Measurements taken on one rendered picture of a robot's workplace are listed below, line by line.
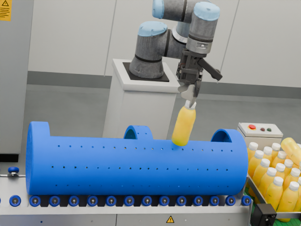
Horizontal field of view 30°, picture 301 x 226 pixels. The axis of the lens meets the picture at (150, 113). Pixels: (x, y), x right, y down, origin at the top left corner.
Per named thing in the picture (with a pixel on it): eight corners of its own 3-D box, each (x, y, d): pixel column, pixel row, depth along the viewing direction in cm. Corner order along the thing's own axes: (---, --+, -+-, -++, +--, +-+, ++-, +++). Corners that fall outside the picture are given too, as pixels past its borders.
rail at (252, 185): (235, 163, 271) (237, 158, 269) (237, 163, 271) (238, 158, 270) (269, 217, 237) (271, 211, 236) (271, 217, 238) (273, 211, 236)
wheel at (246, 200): (240, 195, 243) (242, 195, 242) (250, 195, 245) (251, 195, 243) (240, 206, 243) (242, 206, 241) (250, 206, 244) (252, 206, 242)
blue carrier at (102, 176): (23, 171, 236) (29, 109, 226) (215, 174, 262) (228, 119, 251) (27, 209, 211) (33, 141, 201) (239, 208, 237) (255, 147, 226)
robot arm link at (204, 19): (220, 4, 201) (222, 10, 192) (212, 37, 206) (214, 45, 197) (194, -2, 201) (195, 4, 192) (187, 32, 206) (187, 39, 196)
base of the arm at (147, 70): (126, 63, 315) (128, 46, 310) (158, 64, 320) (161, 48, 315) (132, 78, 299) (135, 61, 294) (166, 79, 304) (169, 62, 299)
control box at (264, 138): (233, 139, 281) (238, 121, 276) (269, 141, 287) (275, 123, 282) (241, 150, 273) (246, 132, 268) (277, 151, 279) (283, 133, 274)
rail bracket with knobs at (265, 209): (247, 219, 242) (254, 200, 237) (262, 219, 244) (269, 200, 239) (256, 235, 234) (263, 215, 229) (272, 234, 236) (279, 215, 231)
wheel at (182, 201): (175, 195, 235) (177, 195, 233) (185, 195, 236) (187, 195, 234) (175, 206, 234) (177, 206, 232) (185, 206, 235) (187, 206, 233)
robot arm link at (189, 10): (187, -6, 213) (187, 1, 201) (217, -1, 213) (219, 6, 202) (182, 19, 216) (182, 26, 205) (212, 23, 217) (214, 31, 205)
